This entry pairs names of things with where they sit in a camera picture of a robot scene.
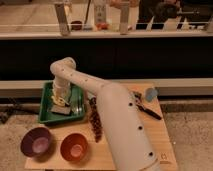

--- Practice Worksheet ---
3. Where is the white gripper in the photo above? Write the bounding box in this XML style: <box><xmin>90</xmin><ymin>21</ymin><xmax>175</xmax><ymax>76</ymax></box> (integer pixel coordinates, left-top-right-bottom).
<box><xmin>53</xmin><ymin>80</ymin><xmax>70</xmax><ymax>99</ymax></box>

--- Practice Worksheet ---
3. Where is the yellow banana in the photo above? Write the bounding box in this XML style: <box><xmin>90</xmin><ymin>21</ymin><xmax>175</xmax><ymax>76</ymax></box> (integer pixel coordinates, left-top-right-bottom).
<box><xmin>51</xmin><ymin>96</ymin><xmax>69</xmax><ymax>107</ymax></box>

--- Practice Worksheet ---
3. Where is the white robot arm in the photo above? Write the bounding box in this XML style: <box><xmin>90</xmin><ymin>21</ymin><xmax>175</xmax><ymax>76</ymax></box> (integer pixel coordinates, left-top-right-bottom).
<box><xmin>50</xmin><ymin>57</ymin><xmax>162</xmax><ymax>171</ymax></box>

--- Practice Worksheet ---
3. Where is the blue metal cup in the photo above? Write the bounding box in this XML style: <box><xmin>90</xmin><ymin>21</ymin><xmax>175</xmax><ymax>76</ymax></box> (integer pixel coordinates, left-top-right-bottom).
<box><xmin>145</xmin><ymin>88</ymin><xmax>158</xmax><ymax>102</ymax></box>

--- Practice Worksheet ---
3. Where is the green plastic tray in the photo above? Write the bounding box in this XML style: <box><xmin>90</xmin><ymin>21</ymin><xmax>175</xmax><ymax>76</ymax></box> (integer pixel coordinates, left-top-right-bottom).
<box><xmin>38</xmin><ymin>82</ymin><xmax>85</xmax><ymax>125</ymax></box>

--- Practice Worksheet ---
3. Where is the grey sponge block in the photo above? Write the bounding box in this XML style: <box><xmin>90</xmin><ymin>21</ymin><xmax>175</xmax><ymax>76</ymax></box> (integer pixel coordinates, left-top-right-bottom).
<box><xmin>51</xmin><ymin>105</ymin><xmax>71</xmax><ymax>115</ymax></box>

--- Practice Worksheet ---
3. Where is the brown grape bunch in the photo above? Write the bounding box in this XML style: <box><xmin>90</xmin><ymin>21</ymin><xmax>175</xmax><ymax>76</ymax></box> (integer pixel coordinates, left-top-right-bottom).
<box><xmin>89</xmin><ymin>97</ymin><xmax>102</xmax><ymax>143</ymax></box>

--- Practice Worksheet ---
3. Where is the purple bowl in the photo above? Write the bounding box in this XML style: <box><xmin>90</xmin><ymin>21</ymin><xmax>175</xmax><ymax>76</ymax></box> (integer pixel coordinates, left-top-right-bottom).
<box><xmin>20</xmin><ymin>127</ymin><xmax>52</xmax><ymax>157</ymax></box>

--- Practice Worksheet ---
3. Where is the orange bowl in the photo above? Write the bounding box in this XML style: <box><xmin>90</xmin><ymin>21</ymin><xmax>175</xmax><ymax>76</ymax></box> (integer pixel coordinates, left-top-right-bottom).
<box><xmin>60</xmin><ymin>133</ymin><xmax>88</xmax><ymax>162</ymax></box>

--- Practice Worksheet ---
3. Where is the person in black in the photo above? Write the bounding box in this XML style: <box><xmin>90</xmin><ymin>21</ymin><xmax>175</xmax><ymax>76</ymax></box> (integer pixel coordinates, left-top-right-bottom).
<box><xmin>136</xmin><ymin>0</ymin><xmax>178</xmax><ymax>30</ymax></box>

